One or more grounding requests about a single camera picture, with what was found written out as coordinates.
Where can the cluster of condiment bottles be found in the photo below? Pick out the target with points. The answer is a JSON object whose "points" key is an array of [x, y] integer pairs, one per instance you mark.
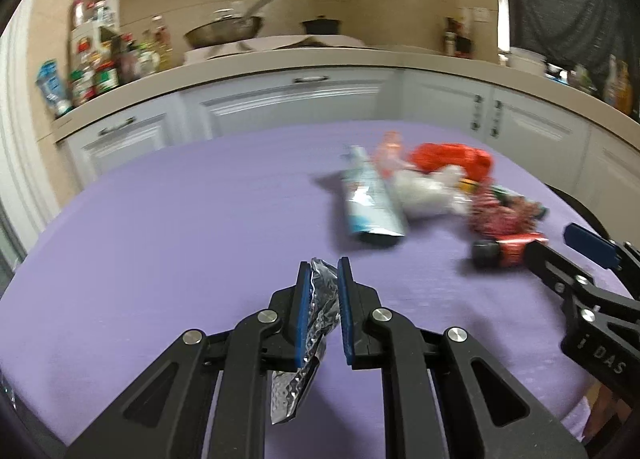
{"points": [[115, 59]]}

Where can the red white patterned wrapper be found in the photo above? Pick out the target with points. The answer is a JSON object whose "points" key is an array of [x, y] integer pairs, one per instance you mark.
{"points": [[500, 221]]}

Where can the steel wok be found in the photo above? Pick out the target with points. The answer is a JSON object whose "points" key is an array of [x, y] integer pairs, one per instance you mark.
{"points": [[225, 31]]}

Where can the clear orange printed wrapper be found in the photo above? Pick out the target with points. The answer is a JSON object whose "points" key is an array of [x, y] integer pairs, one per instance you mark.
{"points": [[390, 149]]}

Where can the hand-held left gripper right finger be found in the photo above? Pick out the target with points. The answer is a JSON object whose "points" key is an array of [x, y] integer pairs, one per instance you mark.
{"points": [[345, 319]]}

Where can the yellow bottle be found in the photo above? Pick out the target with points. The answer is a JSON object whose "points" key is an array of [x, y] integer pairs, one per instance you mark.
{"points": [[623, 91]]}

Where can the blue silver snack packet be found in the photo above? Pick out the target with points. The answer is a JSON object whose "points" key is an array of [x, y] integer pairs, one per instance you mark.
{"points": [[372, 209]]}

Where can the beige stove cover cloth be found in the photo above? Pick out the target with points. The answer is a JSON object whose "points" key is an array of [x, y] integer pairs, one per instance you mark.
{"points": [[280, 46]]}

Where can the blue snack bag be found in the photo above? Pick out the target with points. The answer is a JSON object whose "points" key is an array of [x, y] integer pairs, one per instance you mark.
{"points": [[52, 89]]}

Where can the dark sauce bottle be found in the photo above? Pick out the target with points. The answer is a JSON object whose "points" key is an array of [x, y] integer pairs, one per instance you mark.
{"points": [[449, 39]]}

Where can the white kitchen cabinets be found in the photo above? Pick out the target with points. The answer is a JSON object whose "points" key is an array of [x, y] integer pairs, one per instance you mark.
{"points": [[260, 109]]}

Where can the black pot with lid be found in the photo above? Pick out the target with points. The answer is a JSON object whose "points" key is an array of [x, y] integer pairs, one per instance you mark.
{"points": [[321, 26]]}

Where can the white wall socket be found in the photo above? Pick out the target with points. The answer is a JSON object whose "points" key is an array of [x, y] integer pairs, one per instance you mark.
{"points": [[482, 15]]}

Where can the silver foil wrapper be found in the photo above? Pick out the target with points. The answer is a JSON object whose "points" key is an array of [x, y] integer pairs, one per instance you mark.
{"points": [[294, 389]]}

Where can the white round container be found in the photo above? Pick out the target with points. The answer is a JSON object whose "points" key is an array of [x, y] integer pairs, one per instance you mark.
{"points": [[526, 61]]}

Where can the white crumpled plastic bag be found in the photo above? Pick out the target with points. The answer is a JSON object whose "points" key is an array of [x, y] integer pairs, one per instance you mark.
{"points": [[425, 191]]}

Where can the white spray bottle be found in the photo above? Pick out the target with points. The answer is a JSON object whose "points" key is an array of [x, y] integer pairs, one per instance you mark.
{"points": [[609, 84]]}

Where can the person's right hand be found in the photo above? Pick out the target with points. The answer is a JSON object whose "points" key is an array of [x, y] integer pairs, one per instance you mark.
{"points": [[597, 411]]}

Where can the black red condiment box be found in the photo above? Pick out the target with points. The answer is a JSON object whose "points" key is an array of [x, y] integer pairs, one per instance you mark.
{"points": [[463, 46]]}

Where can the black bottle with red label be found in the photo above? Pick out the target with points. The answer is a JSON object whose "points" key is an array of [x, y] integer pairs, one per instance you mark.
{"points": [[507, 252]]}

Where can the white door frame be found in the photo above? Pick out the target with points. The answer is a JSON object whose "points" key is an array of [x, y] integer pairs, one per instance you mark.
{"points": [[22, 139]]}

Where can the beige kitchen countertop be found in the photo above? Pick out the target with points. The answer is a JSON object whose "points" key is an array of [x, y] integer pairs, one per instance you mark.
{"points": [[350, 59]]}

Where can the purple tablecloth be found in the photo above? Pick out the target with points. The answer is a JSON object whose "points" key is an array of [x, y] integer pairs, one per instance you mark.
{"points": [[175, 239]]}

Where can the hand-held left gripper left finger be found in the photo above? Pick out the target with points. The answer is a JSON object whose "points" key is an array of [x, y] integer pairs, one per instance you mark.
{"points": [[303, 319]]}

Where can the red plastic bag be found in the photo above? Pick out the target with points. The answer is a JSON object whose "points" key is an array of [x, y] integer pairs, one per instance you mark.
{"points": [[450, 154]]}

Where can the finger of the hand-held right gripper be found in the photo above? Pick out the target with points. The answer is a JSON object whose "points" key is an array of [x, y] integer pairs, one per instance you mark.
{"points": [[590, 245], [550, 264]]}

